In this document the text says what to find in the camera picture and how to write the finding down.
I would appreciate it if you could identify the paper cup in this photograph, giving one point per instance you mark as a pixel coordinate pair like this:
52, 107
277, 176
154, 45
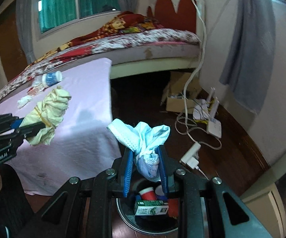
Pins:
148, 195

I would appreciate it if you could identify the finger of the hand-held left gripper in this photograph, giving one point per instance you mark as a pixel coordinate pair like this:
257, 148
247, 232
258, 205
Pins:
16, 124
31, 129

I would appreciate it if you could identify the white router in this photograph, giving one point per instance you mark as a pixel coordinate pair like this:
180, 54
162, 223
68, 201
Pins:
213, 127

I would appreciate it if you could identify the red plastic bag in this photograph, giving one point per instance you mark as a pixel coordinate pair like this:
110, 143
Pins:
173, 207

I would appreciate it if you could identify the bed with floral sheet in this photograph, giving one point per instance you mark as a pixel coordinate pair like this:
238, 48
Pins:
158, 39

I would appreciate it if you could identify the brown wooden door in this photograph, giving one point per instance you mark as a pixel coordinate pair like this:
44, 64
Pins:
11, 47

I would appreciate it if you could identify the blue paper bowl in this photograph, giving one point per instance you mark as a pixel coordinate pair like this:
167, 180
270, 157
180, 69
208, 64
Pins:
159, 191

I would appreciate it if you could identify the cardboard box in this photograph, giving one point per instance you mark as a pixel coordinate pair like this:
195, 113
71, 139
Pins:
180, 84

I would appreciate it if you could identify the beige cabinet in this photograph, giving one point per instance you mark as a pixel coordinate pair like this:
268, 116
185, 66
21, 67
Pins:
264, 198

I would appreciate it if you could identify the white crumpled tissue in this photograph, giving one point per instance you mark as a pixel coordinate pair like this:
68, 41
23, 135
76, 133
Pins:
23, 102

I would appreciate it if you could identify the green and white box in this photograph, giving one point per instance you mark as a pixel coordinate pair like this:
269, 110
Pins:
150, 207

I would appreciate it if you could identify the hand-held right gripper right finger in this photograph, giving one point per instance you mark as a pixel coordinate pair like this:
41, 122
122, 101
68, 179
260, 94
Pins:
163, 176

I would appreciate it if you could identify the white power adapter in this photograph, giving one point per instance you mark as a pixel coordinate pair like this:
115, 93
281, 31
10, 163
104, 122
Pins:
190, 156

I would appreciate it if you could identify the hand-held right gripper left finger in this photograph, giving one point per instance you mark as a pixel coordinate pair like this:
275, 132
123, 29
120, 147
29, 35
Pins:
127, 173

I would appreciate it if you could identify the large window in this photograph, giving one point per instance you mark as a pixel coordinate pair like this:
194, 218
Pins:
88, 0

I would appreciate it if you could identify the pink floral tablecloth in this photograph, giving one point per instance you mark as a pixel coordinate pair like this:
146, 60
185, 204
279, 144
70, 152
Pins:
83, 109

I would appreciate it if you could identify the light blue face mask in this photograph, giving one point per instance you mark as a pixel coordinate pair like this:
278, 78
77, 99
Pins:
143, 138

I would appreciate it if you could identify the black trash bin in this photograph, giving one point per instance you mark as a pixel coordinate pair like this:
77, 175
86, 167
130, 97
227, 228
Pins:
125, 214

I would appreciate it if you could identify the white bottle with blue label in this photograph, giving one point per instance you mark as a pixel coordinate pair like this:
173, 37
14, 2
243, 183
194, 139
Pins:
52, 78

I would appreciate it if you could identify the red patterned blanket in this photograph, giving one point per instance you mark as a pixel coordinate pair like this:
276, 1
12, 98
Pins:
113, 27

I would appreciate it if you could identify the cream cloth with rubber bands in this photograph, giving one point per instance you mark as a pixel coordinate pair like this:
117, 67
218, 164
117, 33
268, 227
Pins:
51, 104

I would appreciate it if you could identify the clear plastic bag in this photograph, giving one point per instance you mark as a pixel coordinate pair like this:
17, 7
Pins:
37, 80

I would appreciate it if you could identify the clear plastic wrapper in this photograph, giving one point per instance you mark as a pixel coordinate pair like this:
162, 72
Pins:
35, 90

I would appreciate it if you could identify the white network box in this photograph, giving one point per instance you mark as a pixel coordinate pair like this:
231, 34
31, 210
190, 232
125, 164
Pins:
199, 110

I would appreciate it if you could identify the red and white headboard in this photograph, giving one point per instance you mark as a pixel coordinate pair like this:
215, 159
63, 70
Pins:
182, 12

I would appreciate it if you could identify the person's dark clothing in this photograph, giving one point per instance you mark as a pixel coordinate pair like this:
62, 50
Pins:
11, 203

